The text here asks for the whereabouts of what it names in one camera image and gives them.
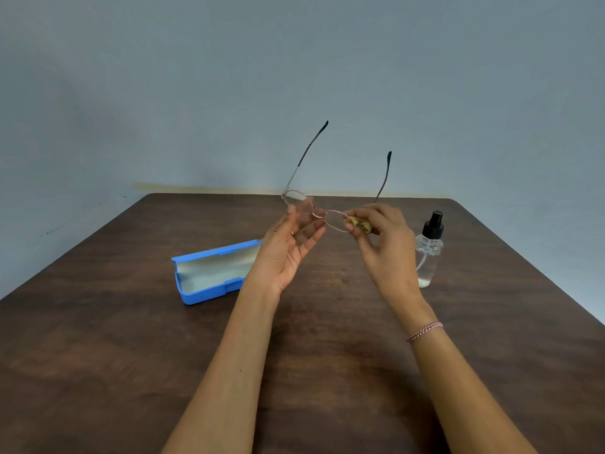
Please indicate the person's right hand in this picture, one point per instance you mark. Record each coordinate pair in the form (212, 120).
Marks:
(392, 260)

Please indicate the person's left hand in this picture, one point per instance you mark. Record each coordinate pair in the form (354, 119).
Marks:
(279, 260)

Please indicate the person's left thumb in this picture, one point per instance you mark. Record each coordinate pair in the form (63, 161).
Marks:
(282, 222)

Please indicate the person's left middle finger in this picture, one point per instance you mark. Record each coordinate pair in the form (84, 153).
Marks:
(313, 224)

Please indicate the person's right thumb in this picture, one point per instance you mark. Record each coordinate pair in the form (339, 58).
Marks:
(355, 228)

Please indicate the tan lens cleaning cloth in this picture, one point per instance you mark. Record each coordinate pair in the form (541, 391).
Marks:
(364, 225)

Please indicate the thin metal frame eyeglasses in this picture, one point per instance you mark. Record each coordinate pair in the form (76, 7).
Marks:
(295, 197)

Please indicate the person's right forearm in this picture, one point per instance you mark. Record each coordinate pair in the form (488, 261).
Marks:
(463, 392)

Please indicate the person's left forearm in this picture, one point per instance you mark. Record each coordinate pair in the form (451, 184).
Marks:
(227, 373)

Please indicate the clear spray bottle black cap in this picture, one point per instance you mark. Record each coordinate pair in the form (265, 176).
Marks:
(429, 262)

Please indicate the blue eyeglasses case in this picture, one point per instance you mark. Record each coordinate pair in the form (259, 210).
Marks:
(212, 275)

